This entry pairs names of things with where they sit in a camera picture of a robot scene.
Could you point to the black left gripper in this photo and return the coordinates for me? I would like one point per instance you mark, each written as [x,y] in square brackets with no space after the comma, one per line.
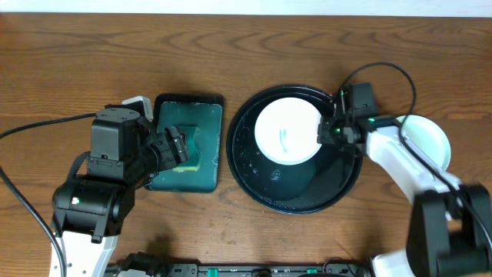
[177,146]

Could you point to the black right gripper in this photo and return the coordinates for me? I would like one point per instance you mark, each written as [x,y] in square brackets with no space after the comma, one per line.
[324,135]

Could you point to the green and yellow sponge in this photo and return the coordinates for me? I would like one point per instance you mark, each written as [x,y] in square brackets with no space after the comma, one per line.
[194,162]

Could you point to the white plate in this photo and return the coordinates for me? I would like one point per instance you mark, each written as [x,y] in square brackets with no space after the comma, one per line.
[286,131]

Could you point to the pale green plate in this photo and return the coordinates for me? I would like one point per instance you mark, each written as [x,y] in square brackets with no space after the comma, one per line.
[430,138]

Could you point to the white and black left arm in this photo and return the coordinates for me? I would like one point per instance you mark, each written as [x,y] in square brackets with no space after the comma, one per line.
[89,210]

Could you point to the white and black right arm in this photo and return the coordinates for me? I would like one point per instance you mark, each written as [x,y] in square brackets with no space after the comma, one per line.
[449,233]

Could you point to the rectangular black soapy water tray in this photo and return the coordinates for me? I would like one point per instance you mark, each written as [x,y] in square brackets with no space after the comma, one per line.
[205,112]

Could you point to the round black tray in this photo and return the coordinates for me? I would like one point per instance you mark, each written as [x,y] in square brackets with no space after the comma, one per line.
[308,187]

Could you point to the black base rail, green buttons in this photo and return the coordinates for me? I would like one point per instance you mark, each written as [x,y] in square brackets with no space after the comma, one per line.
[141,264]

